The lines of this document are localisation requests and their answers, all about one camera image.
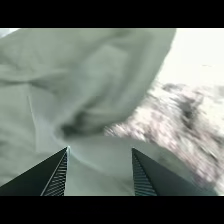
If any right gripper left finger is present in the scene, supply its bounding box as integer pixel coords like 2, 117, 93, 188
0, 146, 69, 197

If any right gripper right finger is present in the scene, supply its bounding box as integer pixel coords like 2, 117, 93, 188
131, 147, 214, 197

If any pale grey garment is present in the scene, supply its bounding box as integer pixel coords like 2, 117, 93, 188
0, 27, 203, 197

